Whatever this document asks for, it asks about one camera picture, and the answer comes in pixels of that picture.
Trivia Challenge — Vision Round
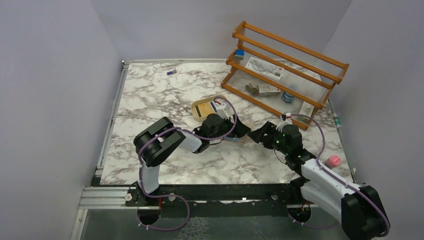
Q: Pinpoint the green white tube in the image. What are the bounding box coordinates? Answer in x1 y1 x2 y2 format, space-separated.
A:
333 112 341 129

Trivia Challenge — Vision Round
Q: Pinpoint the yellow card with black stripe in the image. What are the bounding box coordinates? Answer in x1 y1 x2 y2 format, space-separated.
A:
193 102 214 118

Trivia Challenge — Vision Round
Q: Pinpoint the metal binder clip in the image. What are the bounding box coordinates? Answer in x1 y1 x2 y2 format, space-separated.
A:
245 84 259 96

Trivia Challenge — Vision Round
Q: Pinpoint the green white small box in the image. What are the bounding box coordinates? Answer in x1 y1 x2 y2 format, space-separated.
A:
298 101 315 124

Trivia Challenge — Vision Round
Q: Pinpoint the pink round cap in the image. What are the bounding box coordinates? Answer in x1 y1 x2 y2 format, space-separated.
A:
324 155 342 169

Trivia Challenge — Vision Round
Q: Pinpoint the orange wooden shelf rack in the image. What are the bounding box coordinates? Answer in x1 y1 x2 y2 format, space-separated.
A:
221 21 349 130

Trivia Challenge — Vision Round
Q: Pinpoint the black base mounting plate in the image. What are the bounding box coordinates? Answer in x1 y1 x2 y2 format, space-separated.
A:
106 182 313 224

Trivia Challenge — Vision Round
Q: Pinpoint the grey card in tray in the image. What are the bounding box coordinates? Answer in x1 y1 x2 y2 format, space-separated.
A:
209 101 227 114

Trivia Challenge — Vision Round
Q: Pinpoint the beige oval tray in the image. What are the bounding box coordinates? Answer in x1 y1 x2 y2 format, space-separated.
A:
190 95 231 122

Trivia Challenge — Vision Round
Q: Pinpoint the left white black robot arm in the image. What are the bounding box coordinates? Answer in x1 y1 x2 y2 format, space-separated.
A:
133 113 252 195

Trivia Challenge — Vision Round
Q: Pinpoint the beige card holder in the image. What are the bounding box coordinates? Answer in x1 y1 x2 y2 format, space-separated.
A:
237 132 255 143

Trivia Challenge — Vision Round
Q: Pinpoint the small grey box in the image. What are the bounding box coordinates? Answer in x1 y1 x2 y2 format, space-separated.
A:
257 83 281 97

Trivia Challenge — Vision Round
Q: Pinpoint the clear printed packet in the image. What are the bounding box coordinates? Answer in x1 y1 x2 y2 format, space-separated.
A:
245 56 284 81

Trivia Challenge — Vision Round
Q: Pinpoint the blue grey eraser block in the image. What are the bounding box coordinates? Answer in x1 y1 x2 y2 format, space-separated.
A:
233 49 245 61

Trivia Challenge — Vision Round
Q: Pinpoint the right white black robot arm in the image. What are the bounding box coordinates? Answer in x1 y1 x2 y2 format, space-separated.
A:
248 121 391 240

